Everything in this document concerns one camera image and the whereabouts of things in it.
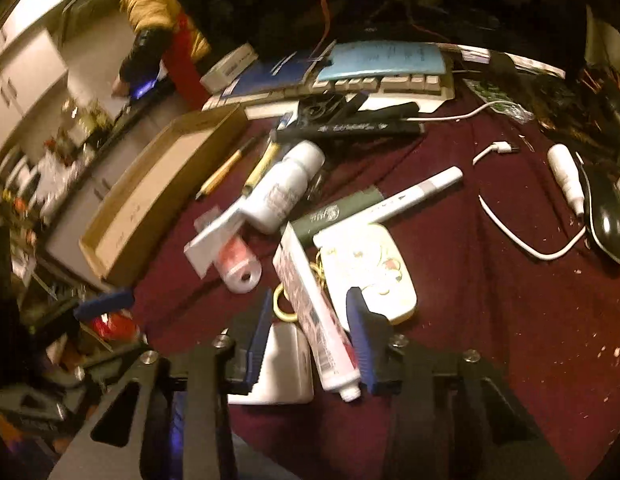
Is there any white marker pen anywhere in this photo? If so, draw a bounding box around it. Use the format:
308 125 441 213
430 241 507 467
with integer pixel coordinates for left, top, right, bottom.
313 166 464 248

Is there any black marker pen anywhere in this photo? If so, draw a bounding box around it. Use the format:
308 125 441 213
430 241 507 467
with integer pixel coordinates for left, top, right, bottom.
331 102 421 124
271 120 424 143

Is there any white plastic bottle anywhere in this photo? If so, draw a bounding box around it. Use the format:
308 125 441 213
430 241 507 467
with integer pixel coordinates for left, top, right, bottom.
240 141 325 234

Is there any dark red table cloth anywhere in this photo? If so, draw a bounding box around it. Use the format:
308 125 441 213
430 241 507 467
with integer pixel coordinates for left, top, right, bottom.
133 112 620 479

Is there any clear pink toothbrush case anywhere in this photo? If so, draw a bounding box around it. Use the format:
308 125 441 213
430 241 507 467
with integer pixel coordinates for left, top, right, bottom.
213 226 262 294

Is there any person in yellow jacket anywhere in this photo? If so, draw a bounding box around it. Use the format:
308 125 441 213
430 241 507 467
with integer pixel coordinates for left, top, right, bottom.
112 0 211 110

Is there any beige computer keyboard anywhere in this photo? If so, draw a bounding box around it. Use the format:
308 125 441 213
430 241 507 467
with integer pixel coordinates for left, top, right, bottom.
203 74 455 119

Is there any small white carton box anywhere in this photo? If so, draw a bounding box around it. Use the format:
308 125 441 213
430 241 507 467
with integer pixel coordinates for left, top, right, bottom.
200 44 258 94

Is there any small white dropper bottle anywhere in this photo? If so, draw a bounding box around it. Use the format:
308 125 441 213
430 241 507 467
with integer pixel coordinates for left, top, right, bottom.
547 144 585 217

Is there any black computer mouse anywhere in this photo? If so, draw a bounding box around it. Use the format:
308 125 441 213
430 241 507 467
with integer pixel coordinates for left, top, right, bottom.
579 164 620 266

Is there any white folded paper card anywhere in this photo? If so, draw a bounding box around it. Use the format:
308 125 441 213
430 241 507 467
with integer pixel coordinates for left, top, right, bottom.
183 197 246 278

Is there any pill blister pack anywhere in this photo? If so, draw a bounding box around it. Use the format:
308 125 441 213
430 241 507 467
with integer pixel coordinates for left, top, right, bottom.
463 78 534 124

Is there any dark blue book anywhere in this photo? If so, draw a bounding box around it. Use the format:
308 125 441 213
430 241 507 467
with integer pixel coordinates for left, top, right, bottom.
221 51 331 99

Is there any white square box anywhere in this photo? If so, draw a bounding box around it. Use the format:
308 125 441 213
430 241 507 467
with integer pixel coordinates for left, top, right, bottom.
227 322 314 406

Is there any dark green pen case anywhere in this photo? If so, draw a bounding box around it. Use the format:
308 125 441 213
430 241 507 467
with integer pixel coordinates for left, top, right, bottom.
291 186 383 247

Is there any yellow black pen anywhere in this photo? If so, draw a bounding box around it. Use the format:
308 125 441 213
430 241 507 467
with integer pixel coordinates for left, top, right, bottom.
241 141 281 196

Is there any black plastic spool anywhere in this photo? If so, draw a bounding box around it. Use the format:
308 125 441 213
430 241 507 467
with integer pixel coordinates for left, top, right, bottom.
297 92 347 127

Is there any cream white power adapter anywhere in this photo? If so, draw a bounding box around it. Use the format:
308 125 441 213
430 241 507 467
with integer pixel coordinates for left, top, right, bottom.
313 223 417 330

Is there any white usb cable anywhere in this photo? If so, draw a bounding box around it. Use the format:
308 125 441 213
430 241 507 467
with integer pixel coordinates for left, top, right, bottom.
404 100 588 262

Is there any light blue notebook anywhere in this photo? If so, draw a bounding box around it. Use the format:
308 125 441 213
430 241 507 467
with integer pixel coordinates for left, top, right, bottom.
317 40 447 81

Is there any shallow cardboard tray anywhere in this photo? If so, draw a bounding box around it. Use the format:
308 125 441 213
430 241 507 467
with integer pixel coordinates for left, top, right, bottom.
79 104 249 287

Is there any yellow wooden pencil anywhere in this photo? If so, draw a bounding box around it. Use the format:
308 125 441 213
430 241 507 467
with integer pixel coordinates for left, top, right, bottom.
195 136 259 200

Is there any white red toothpaste tube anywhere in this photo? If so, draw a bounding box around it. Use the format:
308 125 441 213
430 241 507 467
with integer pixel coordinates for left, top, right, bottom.
273 223 361 402

